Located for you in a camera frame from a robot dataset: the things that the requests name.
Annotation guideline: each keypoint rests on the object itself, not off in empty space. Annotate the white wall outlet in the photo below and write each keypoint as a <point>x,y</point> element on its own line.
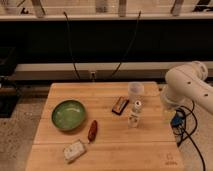
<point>92,75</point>

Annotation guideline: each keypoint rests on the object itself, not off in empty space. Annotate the blue device on floor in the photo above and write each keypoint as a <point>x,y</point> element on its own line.
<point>177,119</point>

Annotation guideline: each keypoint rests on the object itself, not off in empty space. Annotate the small clear plastic bottle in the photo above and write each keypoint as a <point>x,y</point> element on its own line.
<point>134,115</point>

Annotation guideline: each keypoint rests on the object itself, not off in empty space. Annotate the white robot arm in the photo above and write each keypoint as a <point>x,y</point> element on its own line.
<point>187,81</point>

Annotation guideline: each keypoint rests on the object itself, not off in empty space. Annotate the black orange rectangular box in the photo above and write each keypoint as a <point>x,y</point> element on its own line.
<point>120,105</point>

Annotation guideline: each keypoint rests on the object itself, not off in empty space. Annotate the red brown oblong object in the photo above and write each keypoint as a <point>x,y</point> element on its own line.
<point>93,131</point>

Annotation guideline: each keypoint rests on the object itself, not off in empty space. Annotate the white rectangular packet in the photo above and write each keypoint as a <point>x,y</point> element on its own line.
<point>74,151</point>

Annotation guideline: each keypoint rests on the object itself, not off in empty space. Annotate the green ceramic bowl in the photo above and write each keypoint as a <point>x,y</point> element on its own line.
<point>68,115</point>

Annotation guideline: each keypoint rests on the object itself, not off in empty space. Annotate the clear plastic cup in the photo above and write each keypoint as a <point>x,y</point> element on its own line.
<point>135,91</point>

